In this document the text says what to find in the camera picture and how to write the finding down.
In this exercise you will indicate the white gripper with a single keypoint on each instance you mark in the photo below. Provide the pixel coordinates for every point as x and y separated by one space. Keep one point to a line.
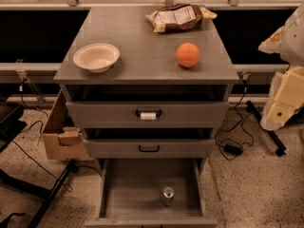
294 43

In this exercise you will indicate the brown chip bag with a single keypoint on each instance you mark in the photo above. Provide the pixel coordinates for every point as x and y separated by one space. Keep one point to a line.
180 17

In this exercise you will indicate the grey top drawer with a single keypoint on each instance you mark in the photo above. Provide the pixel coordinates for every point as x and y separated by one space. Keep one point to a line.
147 114

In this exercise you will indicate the grey open bottom drawer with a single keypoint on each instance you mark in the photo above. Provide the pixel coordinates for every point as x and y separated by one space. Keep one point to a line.
131 195

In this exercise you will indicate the white paper bowl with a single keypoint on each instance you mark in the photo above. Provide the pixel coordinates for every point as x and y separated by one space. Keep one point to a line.
96 58

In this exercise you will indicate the cardboard box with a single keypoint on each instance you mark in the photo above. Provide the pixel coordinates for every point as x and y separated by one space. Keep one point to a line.
62 140

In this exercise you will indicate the grey middle drawer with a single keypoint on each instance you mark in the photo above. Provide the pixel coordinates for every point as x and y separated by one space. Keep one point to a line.
143 148

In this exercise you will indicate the black stand leg left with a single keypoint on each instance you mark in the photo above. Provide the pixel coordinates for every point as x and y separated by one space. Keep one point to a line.
47 195

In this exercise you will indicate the grey drawer cabinet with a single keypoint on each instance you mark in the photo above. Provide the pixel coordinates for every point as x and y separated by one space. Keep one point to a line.
147 71

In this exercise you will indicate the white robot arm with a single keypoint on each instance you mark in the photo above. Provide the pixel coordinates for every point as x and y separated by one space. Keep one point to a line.
292 39

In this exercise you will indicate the silver redbull can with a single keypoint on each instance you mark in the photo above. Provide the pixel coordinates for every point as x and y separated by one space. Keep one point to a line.
167 196

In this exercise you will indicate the orange fruit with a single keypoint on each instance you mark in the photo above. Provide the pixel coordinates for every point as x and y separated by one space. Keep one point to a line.
187 55

